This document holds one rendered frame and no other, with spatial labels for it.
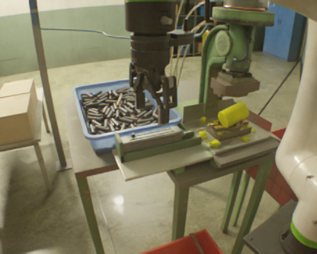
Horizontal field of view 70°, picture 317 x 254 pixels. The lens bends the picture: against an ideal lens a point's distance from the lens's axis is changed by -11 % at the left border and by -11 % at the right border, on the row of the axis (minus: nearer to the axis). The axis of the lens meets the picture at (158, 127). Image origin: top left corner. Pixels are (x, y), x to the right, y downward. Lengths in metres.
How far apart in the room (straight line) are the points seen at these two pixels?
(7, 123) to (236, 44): 1.61
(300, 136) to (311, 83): 0.14
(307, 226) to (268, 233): 0.15
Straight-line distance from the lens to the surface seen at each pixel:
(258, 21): 0.82
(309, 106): 0.67
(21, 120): 1.95
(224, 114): 0.97
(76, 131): 1.16
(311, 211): 0.66
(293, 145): 0.72
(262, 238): 0.78
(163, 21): 0.43
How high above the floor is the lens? 1.52
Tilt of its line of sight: 30 degrees down
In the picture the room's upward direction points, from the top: straight up
